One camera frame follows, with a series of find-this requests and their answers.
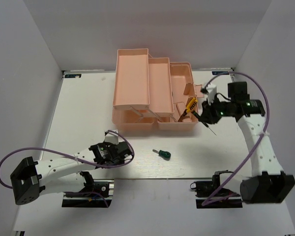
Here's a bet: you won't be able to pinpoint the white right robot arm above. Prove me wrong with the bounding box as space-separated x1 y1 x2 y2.
198 82 295 206

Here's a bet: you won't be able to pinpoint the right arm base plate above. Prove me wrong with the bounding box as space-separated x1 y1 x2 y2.
190 180 243 209

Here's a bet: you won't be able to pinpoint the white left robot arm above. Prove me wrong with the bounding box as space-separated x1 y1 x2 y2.
10 142 134 206

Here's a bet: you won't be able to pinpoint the large yellow needle-nose pliers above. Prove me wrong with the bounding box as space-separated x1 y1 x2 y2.
178 97 198 122

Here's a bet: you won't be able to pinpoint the green stubby screwdriver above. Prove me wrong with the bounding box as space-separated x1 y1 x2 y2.
152 149 171 160

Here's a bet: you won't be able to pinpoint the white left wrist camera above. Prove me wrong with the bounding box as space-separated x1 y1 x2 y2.
104 130 119 145

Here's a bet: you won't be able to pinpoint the pink plastic toolbox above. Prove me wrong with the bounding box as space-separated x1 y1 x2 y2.
112 48 203 131

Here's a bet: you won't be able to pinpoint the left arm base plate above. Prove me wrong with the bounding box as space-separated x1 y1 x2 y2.
61 179 115 208

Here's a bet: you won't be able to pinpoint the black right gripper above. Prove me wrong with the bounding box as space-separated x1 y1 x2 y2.
198 95 234 124

